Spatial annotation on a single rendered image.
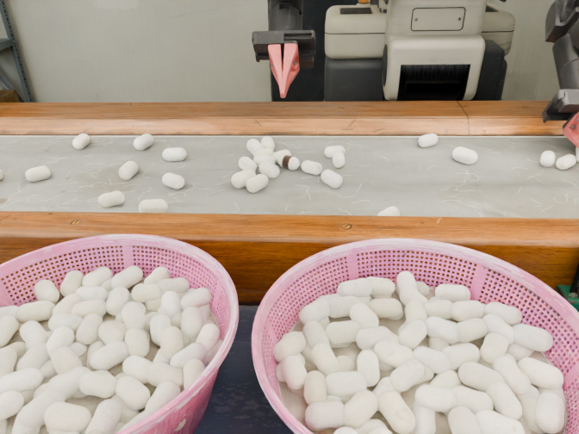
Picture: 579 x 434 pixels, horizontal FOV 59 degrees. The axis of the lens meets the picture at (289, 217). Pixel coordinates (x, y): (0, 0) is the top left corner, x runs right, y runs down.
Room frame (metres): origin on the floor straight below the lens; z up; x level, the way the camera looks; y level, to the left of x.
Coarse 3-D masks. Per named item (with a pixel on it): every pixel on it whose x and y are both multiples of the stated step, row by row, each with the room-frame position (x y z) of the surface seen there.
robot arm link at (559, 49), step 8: (568, 32) 0.77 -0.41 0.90; (560, 40) 0.77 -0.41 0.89; (568, 40) 0.76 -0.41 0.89; (552, 48) 0.79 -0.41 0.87; (560, 48) 0.76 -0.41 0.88; (568, 48) 0.75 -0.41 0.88; (576, 48) 0.74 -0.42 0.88; (560, 56) 0.76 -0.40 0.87; (568, 56) 0.74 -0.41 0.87; (576, 56) 0.73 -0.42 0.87; (560, 64) 0.75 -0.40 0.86
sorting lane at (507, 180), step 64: (0, 192) 0.63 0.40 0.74; (64, 192) 0.62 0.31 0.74; (128, 192) 0.61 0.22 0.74; (192, 192) 0.61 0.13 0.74; (256, 192) 0.60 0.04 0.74; (320, 192) 0.60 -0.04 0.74; (384, 192) 0.59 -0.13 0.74; (448, 192) 0.59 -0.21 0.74; (512, 192) 0.58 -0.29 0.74; (576, 192) 0.57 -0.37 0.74
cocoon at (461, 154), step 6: (456, 150) 0.68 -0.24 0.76; (462, 150) 0.68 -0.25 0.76; (468, 150) 0.67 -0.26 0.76; (456, 156) 0.68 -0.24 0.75; (462, 156) 0.67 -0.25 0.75; (468, 156) 0.66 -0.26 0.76; (474, 156) 0.66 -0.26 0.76; (462, 162) 0.67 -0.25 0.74; (468, 162) 0.66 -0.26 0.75; (474, 162) 0.66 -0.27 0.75
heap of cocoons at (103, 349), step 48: (48, 288) 0.40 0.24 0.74; (96, 288) 0.40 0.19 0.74; (144, 288) 0.40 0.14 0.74; (192, 288) 0.41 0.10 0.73; (0, 336) 0.34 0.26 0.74; (48, 336) 0.35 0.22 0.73; (96, 336) 0.34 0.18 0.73; (144, 336) 0.33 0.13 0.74; (192, 336) 0.34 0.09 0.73; (0, 384) 0.28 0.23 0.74; (48, 384) 0.28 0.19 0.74; (96, 384) 0.28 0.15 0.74; (144, 384) 0.29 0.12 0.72; (0, 432) 0.25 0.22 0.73; (48, 432) 0.25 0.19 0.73; (96, 432) 0.24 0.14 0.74
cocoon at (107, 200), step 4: (112, 192) 0.58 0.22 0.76; (116, 192) 0.58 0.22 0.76; (120, 192) 0.58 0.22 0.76; (100, 196) 0.57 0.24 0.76; (104, 196) 0.57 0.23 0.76; (108, 196) 0.57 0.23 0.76; (112, 196) 0.57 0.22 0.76; (116, 196) 0.58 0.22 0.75; (120, 196) 0.58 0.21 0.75; (100, 200) 0.57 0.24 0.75; (104, 200) 0.57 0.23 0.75; (108, 200) 0.57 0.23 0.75; (112, 200) 0.57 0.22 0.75; (116, 200) 0.57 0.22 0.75; (120, 200) 0.58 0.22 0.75; (100, 204) 0.57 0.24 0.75; (104, 204) 0.57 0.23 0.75; (108, 204) 0.57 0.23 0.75; (112, 204) 0.57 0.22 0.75; (116, 204) 0.57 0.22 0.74
